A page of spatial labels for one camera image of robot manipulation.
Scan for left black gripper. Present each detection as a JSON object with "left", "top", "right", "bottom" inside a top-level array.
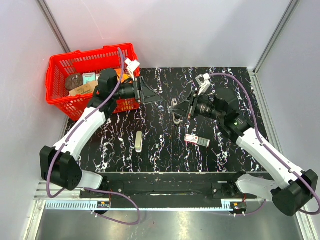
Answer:
[{"left": 112, "top": 76, "right": 164, "bottom": 105}]

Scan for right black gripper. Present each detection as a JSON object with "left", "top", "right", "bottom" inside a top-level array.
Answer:
[{"left": 169, "top": 91, "right": 224, "bottom": 122}]

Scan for beige stapler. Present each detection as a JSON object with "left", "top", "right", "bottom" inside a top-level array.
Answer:
[
  {"left": 135, "top": 131, "right": 143, "bottom": 153},
  {"left": 168, "top": 98, "right": 182, "bottom": 125}
]

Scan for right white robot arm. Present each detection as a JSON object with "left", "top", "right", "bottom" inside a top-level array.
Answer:
[{"left": 169, "top": 88, "right": 318, "bottom": 217}]

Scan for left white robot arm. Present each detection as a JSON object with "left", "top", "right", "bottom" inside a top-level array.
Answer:
[{"left": 39, "top": 68, "right": 162, "bottom": 198}]

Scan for white red staple box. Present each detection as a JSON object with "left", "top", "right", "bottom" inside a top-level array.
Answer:
[{"left": 184, "top": 134, "right": 210, "bottom": 147}]

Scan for red plastic shopping basket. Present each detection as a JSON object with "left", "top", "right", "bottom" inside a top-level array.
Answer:
[{"left": 45, "top": 43, "right": 139, "bottom": 121}]

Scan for brown cardboard box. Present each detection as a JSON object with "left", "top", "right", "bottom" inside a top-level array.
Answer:
[{"left": 69, "top": 81, "right": 98, "bottom": 97}]

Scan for teal white small box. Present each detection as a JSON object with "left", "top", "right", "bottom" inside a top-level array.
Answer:
[{"left": 82, "top": 72, "right": 97, "bottom": 85}]

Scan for brown round bread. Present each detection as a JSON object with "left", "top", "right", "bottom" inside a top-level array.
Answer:
[{"left": 64, "top": 73, "right": 84, "bottom": 91}]

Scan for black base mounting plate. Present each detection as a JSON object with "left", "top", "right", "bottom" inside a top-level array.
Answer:
[{"left": 79, "top": 172, "right": 258, "bottom": 208}]

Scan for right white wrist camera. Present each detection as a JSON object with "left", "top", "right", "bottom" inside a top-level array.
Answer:
[{"left": 195, "top": 73, "right": 211, "bottom": 96}]

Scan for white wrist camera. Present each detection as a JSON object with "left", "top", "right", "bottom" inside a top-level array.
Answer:
[
  {"left": 195, "top": 73, "right": 211, "bottom": 96},
  {"left": 124, "top": 58, "right": 140, "bottom": 79}
]

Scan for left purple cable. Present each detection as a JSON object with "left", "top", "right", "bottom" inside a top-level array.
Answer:
[{"left": 46, "top": 47, "right": 141, "bottom": 226}]

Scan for purple cable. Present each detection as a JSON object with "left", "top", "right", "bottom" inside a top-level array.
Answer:
[
  {"left": 209, "top": 72, "right": 320, "bottom": 217},
  {"left": 46, "top": 47, "right": 141, "bottom": 226}
]

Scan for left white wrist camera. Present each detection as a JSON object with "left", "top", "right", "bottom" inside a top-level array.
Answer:
[{"left": 124, "top": 58, "right": 140, "bottom": 79}]

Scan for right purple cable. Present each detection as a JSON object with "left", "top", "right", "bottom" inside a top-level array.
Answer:
[{"left": 209, "top": 72, "right": 320, "bottom": 217}]

